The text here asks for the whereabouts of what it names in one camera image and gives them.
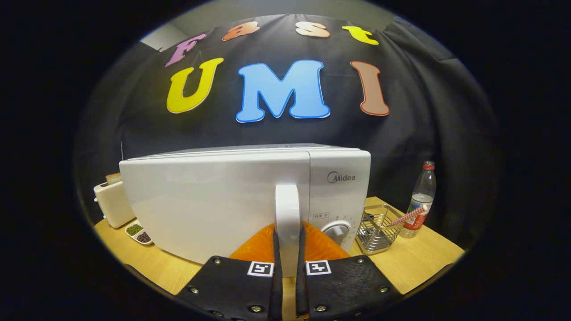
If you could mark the red white striped straw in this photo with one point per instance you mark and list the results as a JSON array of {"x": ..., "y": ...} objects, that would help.
[{"x": 408, "y": 217}]

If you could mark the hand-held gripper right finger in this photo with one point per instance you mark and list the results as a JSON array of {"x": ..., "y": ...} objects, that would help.
[{"x": 301, "y": 285}]

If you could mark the white microwave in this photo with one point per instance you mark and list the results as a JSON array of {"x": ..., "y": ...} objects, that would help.
[{"x": 200, "y": 200}]

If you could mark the white dish of beans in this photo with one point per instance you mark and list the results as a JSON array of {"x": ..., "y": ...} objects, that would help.
[{"x": 142, "y": 237}]

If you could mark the black backdrop cloth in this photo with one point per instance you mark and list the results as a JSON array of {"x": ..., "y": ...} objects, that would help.
[{"x": 424, "y": 111}]

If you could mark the clear plastic water bottle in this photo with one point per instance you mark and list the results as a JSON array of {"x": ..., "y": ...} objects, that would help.
[{"x": 421, "y": 196}]

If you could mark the toast slice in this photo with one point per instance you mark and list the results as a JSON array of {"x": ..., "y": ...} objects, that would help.
[{"x": 113, "y": 179}]

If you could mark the white toaster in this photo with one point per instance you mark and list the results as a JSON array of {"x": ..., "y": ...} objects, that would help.
[{"x": 111, "y": 205}]

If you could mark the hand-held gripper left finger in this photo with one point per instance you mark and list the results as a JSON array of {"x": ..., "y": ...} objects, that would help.
[{"x": 277, "y": 285}]

